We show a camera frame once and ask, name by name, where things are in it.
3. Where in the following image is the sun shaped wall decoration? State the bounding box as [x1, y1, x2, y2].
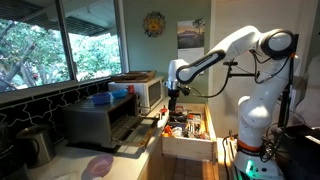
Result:
[142, 11, 167, 38]

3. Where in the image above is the wall calendar with landscape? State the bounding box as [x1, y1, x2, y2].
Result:
[176, 18, 206, 75]

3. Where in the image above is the white microwave oven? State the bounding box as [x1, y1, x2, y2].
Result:
[107, 76, 165, 116]

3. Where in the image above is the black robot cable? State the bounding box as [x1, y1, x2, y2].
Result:
[186, 61, 234, 100]

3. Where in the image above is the orange handled utensil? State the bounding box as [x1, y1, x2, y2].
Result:
[161, 125, 173, 138]

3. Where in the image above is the black equipment cabinet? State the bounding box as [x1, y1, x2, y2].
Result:
[275, 124, 320, 180]

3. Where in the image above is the red handled utensil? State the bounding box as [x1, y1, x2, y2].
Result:
[187, 112, 202, 121]

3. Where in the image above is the black camera mount rod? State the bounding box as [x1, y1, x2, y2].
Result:
[222, 60, 257, 79]

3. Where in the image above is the black floor cable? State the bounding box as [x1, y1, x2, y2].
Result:
[221, 130, 238, 180]

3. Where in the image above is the toaster oven glass door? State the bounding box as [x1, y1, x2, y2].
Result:
[111, 115, 161, 150]

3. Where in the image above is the wooden kitchen drawer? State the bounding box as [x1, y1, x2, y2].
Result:
[161, 102, 218, 163]

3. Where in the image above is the wooden tray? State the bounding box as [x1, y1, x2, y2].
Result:
[111, 70, 157, 84]

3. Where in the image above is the metal wire oven rack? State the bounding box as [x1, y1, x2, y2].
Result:
[110, 115, 143, 138]

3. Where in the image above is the dark blue plastic bowl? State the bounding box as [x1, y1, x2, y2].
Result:
[91, 92, 112, 106]

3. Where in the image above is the stainless steel kettle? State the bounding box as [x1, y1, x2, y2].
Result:
[15, 124, 57, 168]

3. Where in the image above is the silver toaster oven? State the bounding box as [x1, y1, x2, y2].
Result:
[61, 93, 161, 152]

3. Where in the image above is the window with dark frame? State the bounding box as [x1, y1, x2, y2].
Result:
[0, 0, 130, 98]

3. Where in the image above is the pink plastic bowl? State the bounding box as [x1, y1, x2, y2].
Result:
[86, 153, 115, 178]

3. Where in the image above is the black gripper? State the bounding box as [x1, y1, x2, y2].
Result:
[168, 88, 181, 121]

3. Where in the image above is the light blue plastic bowl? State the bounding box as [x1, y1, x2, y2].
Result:
[111, 88, 129, 99]

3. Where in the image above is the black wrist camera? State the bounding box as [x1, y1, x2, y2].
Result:
[179, 85, 192, 98]

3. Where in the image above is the red knob tool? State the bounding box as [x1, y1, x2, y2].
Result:
[159, 105, 169, 117]

